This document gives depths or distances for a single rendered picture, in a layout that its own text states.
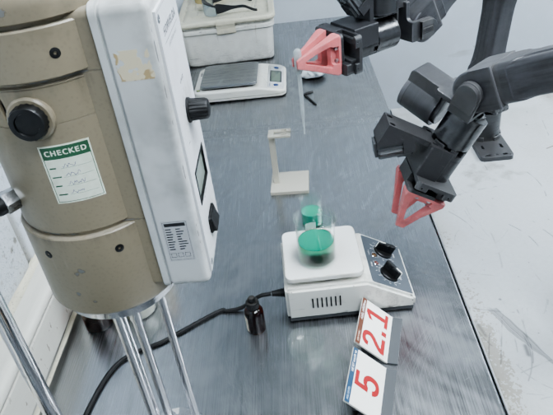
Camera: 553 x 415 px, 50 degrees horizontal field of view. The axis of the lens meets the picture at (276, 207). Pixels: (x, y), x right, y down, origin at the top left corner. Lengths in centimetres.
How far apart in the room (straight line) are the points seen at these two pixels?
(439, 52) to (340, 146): 109
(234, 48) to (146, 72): 159
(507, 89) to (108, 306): 57
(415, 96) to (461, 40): 153
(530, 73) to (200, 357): 60
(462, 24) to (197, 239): 206
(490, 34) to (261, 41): 84
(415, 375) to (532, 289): 26
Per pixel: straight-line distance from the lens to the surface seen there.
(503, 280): 103
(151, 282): 43
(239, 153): 141
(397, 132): 85
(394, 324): 93
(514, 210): 119
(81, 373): 97
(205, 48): 194
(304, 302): 92
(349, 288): 91
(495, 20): 129
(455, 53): 243
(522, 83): 80
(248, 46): 193
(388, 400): 84
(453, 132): 87
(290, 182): 126
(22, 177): 39
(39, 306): 95
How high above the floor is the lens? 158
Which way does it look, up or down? 34 degrees down
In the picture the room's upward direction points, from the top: 7 degrees counter-clockwise
